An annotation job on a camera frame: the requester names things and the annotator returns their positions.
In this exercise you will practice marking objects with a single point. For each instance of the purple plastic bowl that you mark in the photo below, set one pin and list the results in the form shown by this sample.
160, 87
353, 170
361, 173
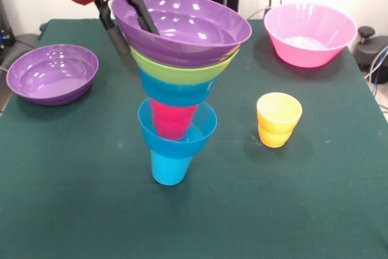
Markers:
197, 28
51, 80

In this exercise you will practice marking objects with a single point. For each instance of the green plastic bowl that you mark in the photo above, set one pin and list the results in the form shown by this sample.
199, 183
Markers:
182, 74

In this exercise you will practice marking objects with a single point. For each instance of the small blue plastic bowl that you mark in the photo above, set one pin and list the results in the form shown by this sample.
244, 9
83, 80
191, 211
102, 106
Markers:
172, 148
172, 92

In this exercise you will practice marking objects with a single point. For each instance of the red plastic cup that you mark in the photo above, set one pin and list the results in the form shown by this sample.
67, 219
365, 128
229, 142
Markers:
171, 122

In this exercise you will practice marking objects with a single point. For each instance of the blue plastic cup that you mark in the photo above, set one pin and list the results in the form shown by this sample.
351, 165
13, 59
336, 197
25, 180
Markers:
168, 171

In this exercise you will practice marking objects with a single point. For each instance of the pink plastic bowl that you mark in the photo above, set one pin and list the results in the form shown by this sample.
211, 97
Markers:
307, 52

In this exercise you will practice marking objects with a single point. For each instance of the small black table clamp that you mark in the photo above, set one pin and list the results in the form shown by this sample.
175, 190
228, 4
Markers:
44, 26

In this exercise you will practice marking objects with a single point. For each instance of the grey rounded base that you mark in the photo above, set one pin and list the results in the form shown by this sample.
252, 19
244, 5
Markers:
25, 43

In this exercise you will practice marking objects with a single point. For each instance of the black equipment box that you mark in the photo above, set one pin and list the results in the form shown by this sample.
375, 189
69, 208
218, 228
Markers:
5, 34

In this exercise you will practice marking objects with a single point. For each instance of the yellow plastic cup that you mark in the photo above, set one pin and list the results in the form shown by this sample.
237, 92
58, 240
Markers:
276, 134

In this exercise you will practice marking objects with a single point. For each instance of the dark green tablecloth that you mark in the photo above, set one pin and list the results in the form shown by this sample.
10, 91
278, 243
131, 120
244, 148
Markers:
194, 210

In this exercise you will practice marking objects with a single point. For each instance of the black clamp with knob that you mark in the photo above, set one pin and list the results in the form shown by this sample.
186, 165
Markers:
371, 48

